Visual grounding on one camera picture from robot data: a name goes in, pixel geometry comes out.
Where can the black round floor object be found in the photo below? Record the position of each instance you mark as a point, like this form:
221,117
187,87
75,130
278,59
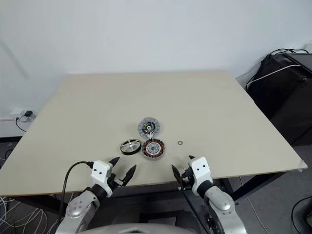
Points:
295,214

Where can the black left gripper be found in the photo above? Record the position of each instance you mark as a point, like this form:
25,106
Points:
112,181

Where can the black fabric bag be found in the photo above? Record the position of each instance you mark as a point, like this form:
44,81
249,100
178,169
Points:
268,92

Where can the black power adapter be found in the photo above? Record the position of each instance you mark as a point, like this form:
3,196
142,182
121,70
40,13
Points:
28,113

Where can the clear table corner protector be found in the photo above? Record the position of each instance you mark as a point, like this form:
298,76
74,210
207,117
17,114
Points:
303,166

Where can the copper wound stator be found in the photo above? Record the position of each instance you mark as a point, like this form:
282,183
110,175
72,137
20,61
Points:
154,148

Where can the black equipment box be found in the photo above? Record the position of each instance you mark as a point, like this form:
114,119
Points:
295,114

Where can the grey rounded shell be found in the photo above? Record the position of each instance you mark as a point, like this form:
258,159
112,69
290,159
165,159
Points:
102,226

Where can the white wall socket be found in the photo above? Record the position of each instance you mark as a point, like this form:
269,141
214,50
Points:
30,118

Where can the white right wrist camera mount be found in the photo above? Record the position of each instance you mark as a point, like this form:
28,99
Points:
201,168

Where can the silver motor cover clear tabs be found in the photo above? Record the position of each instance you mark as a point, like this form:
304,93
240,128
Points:
149,126

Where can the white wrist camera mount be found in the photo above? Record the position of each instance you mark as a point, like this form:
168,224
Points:
201,168
100,170

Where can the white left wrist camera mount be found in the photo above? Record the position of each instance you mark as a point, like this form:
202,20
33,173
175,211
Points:
100,170

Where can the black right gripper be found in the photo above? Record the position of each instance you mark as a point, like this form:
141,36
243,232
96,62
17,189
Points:
187,180

